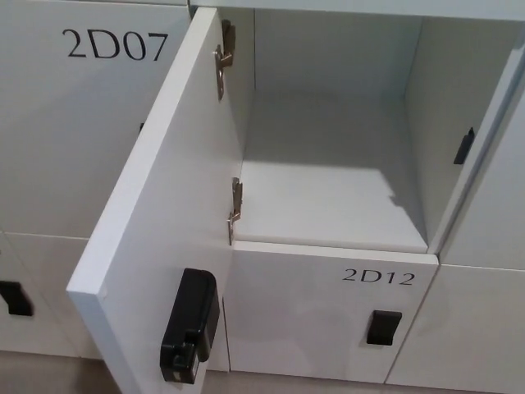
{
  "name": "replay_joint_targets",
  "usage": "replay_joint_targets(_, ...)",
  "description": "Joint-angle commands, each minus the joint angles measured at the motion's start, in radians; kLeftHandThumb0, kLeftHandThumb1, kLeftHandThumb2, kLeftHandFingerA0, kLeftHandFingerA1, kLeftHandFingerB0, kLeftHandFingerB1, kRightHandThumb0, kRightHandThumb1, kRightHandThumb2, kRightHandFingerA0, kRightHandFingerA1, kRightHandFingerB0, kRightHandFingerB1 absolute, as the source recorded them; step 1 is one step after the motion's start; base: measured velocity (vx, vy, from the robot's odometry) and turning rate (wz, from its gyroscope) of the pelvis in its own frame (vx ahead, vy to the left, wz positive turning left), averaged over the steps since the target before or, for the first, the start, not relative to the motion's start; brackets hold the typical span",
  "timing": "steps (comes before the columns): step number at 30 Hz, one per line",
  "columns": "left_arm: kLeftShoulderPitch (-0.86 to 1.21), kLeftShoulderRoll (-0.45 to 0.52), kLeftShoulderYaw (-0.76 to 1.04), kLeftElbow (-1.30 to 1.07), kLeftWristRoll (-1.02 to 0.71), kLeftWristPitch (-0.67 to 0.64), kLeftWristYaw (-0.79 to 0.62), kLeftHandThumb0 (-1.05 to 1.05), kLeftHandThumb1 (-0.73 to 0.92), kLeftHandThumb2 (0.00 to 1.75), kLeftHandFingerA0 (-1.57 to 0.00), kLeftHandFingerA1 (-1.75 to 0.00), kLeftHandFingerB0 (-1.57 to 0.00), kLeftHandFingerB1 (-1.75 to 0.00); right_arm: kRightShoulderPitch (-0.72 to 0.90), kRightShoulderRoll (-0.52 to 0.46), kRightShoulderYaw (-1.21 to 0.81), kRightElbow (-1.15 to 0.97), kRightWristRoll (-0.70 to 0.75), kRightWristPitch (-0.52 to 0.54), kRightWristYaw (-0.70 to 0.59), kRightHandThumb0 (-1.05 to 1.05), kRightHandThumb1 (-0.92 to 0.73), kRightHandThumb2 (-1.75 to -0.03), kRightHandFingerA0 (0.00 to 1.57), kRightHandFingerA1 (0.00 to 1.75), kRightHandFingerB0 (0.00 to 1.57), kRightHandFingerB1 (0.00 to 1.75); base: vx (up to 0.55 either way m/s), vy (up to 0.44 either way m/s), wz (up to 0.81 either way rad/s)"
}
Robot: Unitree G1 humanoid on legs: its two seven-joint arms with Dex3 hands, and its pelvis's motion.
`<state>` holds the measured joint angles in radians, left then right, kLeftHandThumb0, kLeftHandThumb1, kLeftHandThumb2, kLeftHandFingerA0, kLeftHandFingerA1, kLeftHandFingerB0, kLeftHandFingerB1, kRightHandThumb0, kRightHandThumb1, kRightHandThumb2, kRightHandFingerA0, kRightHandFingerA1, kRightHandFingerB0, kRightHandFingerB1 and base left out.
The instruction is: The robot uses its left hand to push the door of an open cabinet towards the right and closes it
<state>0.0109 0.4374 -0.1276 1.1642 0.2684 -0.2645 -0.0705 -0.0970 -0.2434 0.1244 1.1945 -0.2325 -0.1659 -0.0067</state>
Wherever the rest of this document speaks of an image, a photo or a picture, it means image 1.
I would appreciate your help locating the metal door hinge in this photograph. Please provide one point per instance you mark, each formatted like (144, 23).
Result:
(234, 209)
(225, 57)

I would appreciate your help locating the white open locker door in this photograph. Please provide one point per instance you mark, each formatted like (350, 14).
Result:
(164, 172)

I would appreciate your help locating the white door marked 2D12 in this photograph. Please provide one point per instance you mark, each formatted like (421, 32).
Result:
(303, 324)

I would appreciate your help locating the white door marked 2D07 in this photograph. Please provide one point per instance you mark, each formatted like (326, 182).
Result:
(69, 135)

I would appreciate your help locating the plain white locker door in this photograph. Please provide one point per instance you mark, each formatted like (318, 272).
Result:
(45, 295)
(463, 328)
(490, 172)
(10, 328)

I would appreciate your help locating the black lock box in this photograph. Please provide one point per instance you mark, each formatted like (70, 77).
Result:
(193, 324)

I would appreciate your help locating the black strike plate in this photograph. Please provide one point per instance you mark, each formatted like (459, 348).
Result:
(464, 146)

